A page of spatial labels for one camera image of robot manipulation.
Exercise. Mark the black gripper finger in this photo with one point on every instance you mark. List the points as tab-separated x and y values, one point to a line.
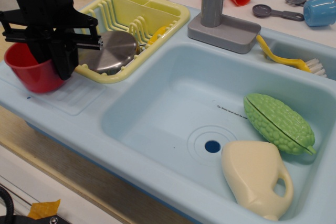
40	51
65	59

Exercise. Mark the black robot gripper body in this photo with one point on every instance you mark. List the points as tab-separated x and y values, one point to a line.
50	21

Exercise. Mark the red plastic cup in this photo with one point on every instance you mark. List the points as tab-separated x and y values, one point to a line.
35	77

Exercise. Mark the light blue toy sink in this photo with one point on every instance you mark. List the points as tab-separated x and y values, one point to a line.
153	127

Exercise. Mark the blue plastic cup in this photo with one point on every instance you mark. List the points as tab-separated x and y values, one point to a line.
319	12

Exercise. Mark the stainless steel pot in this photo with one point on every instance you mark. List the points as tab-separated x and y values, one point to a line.
118	50

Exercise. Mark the yellow dish drying rack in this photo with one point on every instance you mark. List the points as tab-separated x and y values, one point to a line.
141	18

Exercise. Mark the yellow utensil in rack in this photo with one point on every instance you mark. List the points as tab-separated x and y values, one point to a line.
159	33

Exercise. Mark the grey toy faucet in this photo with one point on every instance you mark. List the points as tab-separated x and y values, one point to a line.
211	26

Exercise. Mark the yellow tape piece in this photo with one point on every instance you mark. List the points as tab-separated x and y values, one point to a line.
41	210

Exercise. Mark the black base with screw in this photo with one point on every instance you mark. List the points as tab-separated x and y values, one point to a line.
48	220

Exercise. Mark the grey toy spoon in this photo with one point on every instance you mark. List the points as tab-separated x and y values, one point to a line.
263	11

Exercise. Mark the green toy bitter gourd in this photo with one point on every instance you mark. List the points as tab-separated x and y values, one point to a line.
279	124

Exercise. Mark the cream toy detergent jug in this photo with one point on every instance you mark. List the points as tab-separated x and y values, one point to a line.
258	178

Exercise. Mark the yellow dish brush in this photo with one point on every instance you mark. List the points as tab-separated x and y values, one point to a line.
313	66

